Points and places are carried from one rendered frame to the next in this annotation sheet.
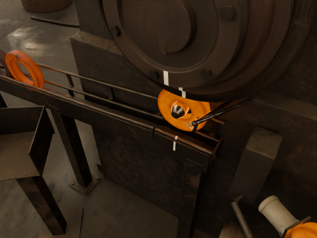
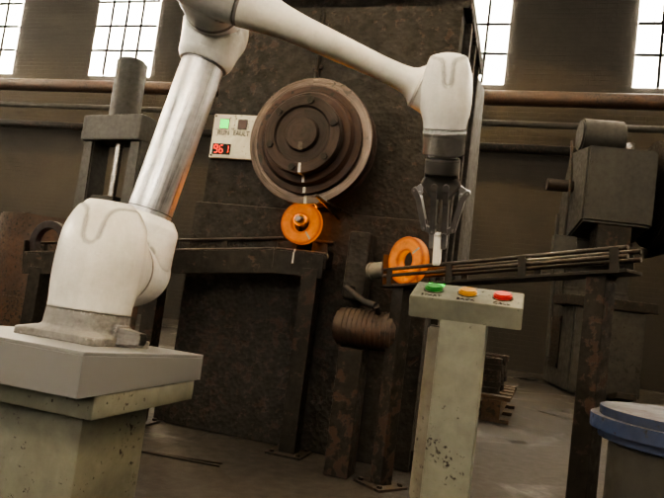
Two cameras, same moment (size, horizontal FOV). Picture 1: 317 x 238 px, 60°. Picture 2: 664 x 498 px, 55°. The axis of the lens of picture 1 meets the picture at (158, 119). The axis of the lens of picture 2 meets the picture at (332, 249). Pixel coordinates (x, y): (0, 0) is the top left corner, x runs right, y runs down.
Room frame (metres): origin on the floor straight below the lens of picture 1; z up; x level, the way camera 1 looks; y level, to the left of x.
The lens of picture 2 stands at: (-1.70, 0.35, 0.54)
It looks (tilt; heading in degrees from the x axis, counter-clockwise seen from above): 5 degrees up; 347
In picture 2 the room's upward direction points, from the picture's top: 7 degrees clockwise
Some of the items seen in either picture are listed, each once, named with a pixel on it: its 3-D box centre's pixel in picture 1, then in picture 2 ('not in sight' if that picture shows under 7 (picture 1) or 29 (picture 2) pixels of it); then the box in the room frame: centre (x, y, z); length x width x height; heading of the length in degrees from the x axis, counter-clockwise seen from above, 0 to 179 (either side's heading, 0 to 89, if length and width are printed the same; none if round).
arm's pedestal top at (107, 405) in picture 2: not in sight; (76, 383); (-0.41, 0.50, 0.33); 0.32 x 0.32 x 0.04; 59
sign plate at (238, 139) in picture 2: not in sight; (241, 137); (0.84, 0.17, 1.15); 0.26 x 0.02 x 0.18; 59
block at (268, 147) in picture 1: (254, 166); (360, 266); (0.47, -0.28, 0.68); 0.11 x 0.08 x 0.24; 149
